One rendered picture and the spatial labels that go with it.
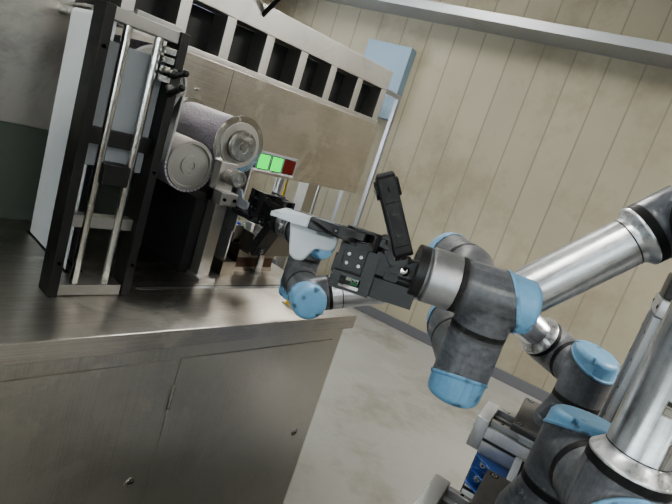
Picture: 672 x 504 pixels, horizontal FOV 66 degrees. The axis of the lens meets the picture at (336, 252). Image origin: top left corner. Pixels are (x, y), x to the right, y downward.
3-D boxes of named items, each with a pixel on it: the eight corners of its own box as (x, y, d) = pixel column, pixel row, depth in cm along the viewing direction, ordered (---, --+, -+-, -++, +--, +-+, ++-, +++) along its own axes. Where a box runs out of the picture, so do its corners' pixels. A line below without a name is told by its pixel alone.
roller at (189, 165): (162, 186, 119) (174, 136, 116) (115, 158, 135) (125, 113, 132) (206, 193, 128) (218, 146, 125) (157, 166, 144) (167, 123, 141)
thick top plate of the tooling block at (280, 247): (248, 255, 141) (254, 234, 140) (176, 208, 166) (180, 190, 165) (290, 257, 153) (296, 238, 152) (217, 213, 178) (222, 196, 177)
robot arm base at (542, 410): (593, 435, 136) (608, 402, 134) (590, 457, 123) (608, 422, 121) (536, 406, 143) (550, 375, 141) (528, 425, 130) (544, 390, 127)
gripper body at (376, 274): (322, 283, 65) (413, 313, 65) (344, 218, 64) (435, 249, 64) (325, 276, 73) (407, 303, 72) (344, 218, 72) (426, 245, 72)
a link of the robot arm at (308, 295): (512, 305, 114) (292, 332, 106) (489, 288, 124) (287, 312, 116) (515, 255, 111) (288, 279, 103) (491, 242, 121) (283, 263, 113)
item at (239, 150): (230, 162, 127) (232, 132, 124) (225, 160, 128) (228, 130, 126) (255, 161, 132) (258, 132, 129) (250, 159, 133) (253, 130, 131)
